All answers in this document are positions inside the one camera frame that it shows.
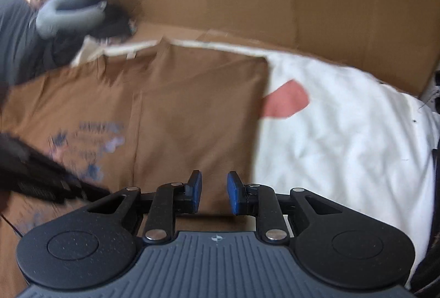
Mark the brown printed t-shirt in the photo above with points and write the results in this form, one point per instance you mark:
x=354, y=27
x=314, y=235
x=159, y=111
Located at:
x=149, y=120

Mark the grey neck pillow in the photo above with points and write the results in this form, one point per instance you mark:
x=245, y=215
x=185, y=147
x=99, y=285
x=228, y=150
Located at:
x=71, y=16

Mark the black garment pile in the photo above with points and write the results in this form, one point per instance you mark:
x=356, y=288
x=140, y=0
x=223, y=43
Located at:
x=62, y=49

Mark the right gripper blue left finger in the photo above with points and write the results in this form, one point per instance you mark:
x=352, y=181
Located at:
x=188, y=197

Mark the dark grey pillow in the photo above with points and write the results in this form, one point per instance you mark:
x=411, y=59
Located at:
x=22, y=49

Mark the cream bear print bedsheet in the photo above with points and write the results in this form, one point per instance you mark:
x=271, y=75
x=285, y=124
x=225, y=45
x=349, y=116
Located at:
x=340, y=133

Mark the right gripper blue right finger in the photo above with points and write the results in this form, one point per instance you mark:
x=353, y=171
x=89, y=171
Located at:
x=243, y=198

